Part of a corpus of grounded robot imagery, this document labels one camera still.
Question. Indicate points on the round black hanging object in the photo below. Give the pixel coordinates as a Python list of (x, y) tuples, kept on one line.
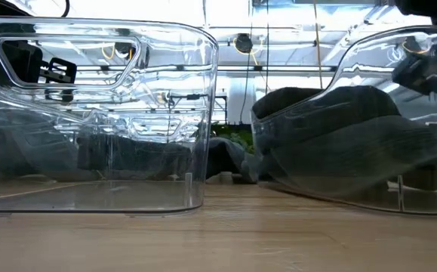
[(244, 42)]

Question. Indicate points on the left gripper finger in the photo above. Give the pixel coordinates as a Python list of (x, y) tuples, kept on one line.
[(63, 77)]

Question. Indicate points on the dark grey hat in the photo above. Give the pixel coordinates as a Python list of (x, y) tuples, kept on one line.
[(135, 155), (354, 151), (297, 102)]

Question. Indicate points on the clear plastic bin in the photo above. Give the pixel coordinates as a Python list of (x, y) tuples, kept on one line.
[(188, 113), (373, 56)]

